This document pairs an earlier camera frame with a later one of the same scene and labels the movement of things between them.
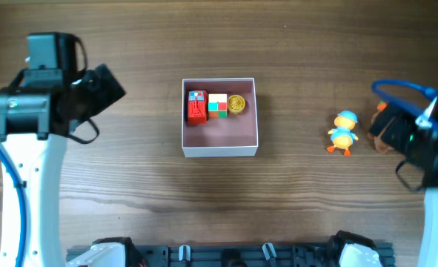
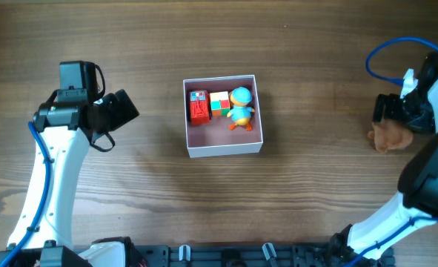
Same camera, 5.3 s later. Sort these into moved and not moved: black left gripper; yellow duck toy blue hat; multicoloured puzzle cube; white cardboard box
Moved: yellow duck toy blue hat; black left gripper
Not moved: multicoloured puzzle cube; white cardboard box
